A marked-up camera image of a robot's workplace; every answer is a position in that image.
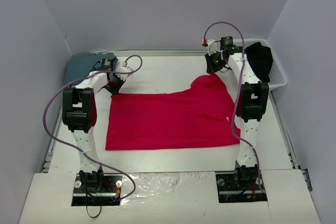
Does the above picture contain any red t shirt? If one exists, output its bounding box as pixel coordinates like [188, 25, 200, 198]
[105, 73, 239, 151]

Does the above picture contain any grey folded t shirt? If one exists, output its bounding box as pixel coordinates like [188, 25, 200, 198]
[64, 52, 118, 84]

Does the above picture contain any black t shirt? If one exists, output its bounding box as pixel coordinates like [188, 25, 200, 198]
[245, 42, 273, 82]

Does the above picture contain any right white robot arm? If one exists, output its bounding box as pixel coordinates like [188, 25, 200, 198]
[203, 36, 269, 189]

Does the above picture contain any white perforated plastic basket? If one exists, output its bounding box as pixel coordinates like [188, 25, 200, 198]
[244, 38, 288, 91]

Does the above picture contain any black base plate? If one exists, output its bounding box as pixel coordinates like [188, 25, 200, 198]
[71, 174, 123, 207]
[215, 172, 268, 204]

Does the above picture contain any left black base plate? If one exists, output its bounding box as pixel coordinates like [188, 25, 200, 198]
[71, 174, 123, 207]

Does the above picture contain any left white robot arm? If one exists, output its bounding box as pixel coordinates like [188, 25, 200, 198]
[62, 58, 132, 191]

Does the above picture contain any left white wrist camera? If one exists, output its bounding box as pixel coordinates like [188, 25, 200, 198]
[114, 62, 133, 81]

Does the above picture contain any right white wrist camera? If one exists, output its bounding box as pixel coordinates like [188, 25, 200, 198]
[202, 39, 220, 56]

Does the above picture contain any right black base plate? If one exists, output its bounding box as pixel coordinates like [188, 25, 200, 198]
[215, 172, 268, 204]

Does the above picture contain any aluminium table frame rail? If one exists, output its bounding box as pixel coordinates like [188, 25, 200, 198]
[91, 49, 207, 57]

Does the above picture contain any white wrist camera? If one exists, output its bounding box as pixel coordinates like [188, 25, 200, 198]
[202, 39, 220, 56]
[114, 62, 133, 81]

